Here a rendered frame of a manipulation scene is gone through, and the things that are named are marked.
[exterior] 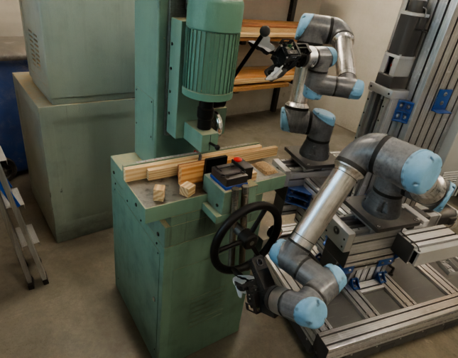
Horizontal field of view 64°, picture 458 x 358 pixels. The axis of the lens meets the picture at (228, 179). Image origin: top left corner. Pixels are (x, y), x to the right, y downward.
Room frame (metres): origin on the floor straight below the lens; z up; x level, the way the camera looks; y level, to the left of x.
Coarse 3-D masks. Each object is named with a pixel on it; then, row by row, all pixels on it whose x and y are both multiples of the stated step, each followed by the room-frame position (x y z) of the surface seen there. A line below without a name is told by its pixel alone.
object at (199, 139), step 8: (192, 120) 1.31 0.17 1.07; (184, 128) 1.29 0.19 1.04; (192, 128) 1.24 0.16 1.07; (184, 136) 1.29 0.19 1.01; (192, 136) 1.24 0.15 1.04; (200, 136) 1.19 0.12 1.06; (208, 136) 1.20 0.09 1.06; (216, 136) 1.22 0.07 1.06; (192, 144) 1.23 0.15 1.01; (200, 144) 1.19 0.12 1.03; (208, 144) 1.20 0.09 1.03; (216, 144) 1.22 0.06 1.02; (200, 152) 1.19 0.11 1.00
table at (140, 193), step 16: (256, 160) 1.40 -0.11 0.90; (176, 176) 1.16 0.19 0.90; (256, 176) 1.25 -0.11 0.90; (272, 176) 1.27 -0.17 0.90; (128, 192) 1.05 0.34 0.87; (144, 192) 1.03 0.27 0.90; (176, 192) 1.05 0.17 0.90; (256, 192) 1.21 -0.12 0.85; (144, 208) 0.94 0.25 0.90; (160, 208) 0.97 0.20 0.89; (176, 208) 1.00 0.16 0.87; (192, 208) 1.04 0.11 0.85; (208, 208) 1.03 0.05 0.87
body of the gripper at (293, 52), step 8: (280, 40) 1.30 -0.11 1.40; (280, 48) 1.29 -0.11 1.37; (288, 48) 1.30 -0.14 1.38; (296, 48) 1.30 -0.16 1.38; (304, 48) 1.33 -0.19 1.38; (272, 56) 1.31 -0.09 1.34; (280, 56) 1.29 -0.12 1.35; (288, 56) 1.27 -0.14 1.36; (296, 56) 1.27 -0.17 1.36; (304, 56) 1.33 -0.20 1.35; (280, 64) 1.28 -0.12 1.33; (288, 64) 1.29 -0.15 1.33; (304, 64) 1.33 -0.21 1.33
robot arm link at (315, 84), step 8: (312, 72) 1.40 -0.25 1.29; (320, 72) 1.39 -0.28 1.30; (312, 80) 1.39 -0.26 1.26; (320, 80) 1.39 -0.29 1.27; (328, 80) 1.40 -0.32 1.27; (336, 80) 1.40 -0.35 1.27; (304, 88) 1.42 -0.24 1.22; (312, 88) 1.39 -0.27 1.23; (320, 88) 1.39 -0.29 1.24; (328, 88) 1.39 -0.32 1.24; (304, 96) 1.41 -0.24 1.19; (312, 96) 1.39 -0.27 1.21; (320, 96) 1.40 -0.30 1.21
